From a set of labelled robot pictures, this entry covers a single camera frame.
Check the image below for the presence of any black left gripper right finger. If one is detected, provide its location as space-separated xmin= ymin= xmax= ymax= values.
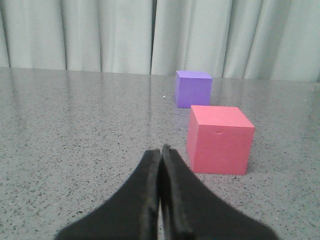
xmin=160 ymin=144 xmax=278 ymax=240

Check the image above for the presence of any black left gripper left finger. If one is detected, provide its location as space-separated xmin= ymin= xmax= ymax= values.
xmin=56 ymin=149 xmax=161 ymax=240

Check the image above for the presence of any pink foam cube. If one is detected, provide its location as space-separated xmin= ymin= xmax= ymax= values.
xmin=186 ymin=105 xmax=255 ymax=175

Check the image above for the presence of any purple foam cube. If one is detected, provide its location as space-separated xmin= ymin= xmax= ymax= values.
xmin=175 ymin=70 xmax=213 ymax=108

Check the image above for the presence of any grey-green curtain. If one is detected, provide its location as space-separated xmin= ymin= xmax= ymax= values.
xmin=0 ymin=0 xmax=320 ymax=82

